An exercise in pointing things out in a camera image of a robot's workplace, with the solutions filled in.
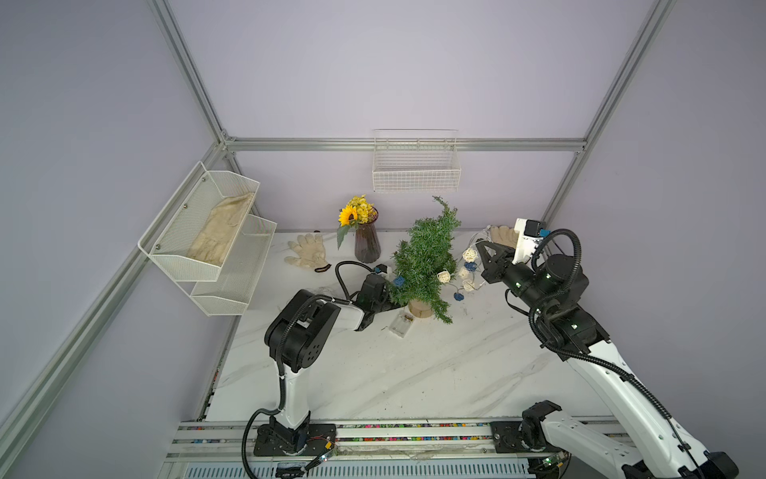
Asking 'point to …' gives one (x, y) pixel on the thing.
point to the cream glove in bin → (219, 230)
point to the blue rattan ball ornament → (471, 266)
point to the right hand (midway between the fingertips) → (478, 247)
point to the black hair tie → (323, 268)
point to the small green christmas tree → (428, 250)
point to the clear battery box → (401, 322)
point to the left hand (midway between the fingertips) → (407, 296)
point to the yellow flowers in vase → (360, 214)
